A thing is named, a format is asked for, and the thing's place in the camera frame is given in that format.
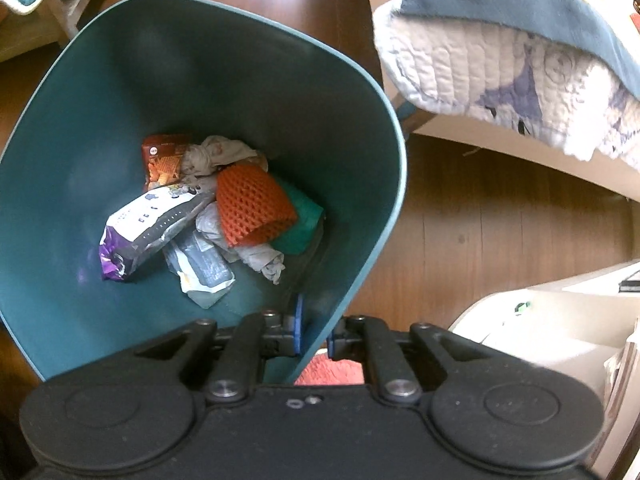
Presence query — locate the orange snack box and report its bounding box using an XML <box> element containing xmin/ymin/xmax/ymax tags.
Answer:
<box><xmin>141</xmin><ymin>134</ymin><xmax>193</xmax><ymax>192</ymax></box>

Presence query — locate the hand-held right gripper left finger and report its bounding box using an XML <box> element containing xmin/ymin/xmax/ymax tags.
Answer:
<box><xmin>132</xmin><ymin>294</ymin><xmax>306</xmax><ymax>404</ymax></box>

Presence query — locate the crumpled white tissue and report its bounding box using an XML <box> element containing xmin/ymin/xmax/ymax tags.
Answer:
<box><xmin>180</xmin><ymin>135</ymin><xmax>271</xmax><ymax>183</ymax></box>

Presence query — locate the clear plastic wrapper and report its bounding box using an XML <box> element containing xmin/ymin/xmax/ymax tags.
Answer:
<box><xmin>162</xmin><ymin>230</ymin><xmax>236</xmax><ymax>308</ymax></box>

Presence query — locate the red rug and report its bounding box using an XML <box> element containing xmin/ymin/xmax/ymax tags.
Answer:
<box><xmin>295</xmin><ymin>350</ymin><xmax>366</xmax><ymax>387</ymax></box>

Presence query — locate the beige bed frame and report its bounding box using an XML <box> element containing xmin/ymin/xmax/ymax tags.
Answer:
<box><xmin>360</xmin><ymin>0</ymin><xmax>640</xmax><ymax>198</ymax></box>

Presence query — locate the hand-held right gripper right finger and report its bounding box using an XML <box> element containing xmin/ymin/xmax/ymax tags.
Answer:
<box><xmin>327</xmin><ymin>315</ymin><xmax>506</xmax><ymax>406</ymax></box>

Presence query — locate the green packet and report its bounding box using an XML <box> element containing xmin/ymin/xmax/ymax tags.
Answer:
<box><xmin>270</xmin><ymin>175</ymin><xmax>326</xmax><ymax>256</ymax></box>

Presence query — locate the purple white snack bag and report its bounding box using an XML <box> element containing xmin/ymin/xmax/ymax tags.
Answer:
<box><xmin>98</xmin><ymin>184</ymin><xmax>217</xmax><ymax>282</ymax></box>

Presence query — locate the orange foam net sleeve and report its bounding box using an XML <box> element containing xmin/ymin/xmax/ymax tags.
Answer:
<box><xmin>216</xmin><ymin>164</ymin><xmax>299</xmax><ymax>248</ymax></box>

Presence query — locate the crumpled white paper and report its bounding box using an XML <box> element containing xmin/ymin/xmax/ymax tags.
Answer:
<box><xmin>195</xmin><ymin>202</ymin><xmax>286</xmax><ymax>286</ymax></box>

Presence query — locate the teal plastic waste bin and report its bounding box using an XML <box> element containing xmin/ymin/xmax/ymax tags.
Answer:
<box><xmin>0</xmin><ymin>0</ymin><xmax>407</xmax><ymax>386</ymax></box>

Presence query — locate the white cabinet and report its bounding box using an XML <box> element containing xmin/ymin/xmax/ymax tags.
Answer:
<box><xmin>447</xmin><ymin>260</ymin><xmax>640</xmax><ymax>480</ymax></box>

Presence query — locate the wooden chair with cushion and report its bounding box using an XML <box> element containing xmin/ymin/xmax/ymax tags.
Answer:
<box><xmin>0</xmin><ymin>0</ymin><xmax>121</xmax><ymax>63</ymax></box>

